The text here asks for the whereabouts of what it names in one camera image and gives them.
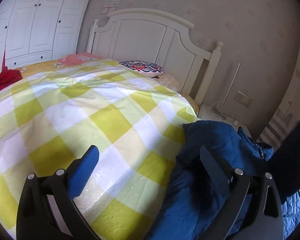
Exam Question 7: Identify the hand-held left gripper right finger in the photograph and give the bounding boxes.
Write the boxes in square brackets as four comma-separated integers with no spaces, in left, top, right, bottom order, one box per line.
[199,144,284,240]

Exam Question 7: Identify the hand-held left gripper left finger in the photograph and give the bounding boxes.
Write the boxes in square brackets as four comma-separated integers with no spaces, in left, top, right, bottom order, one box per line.
[16,145,101,240]

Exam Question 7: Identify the blue padded jacket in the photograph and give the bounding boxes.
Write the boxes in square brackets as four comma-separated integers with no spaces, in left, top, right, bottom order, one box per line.
[145,120,300,240]

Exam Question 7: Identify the white nightstand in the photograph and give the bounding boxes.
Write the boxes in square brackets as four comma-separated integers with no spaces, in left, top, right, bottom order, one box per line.
[197,102,253,138]

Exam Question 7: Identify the yellow checked bed cover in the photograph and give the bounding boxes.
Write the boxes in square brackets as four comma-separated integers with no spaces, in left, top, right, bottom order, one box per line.
[0,59,201,240]

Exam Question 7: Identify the thin white lamp pole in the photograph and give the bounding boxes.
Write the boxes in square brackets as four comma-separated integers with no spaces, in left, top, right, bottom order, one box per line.
[220,63,241,111]

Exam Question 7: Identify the beige pillow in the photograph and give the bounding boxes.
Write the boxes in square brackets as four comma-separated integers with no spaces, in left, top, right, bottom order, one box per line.
[154,72,181,93]

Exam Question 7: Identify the printed curtain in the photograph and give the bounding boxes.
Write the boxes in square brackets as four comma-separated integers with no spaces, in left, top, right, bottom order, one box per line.
[256,5,300,151]

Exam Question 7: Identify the pink orange pillow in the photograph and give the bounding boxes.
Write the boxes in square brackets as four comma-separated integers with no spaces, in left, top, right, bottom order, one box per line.
[21,52,103,75]

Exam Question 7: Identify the patterned cushion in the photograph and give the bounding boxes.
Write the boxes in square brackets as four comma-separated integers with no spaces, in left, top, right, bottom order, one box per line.
[118,60,165,78]

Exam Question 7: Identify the red cloth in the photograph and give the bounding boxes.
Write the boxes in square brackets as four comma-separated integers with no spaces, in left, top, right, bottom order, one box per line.
[0,69,23,97]

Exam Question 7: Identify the white bed headboard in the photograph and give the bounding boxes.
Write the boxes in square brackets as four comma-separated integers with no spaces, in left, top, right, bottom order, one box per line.
[87,8,224,105]

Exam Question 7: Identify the white wardrobe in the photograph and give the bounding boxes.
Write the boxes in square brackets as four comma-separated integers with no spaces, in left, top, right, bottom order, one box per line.
[0,0,98,69]

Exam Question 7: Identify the wall socket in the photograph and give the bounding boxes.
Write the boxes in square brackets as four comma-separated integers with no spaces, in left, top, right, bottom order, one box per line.
[234,90,253,107]

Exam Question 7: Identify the white wall notice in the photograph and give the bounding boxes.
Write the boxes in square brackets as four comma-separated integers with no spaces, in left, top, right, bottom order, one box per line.
[102,0,122,16]

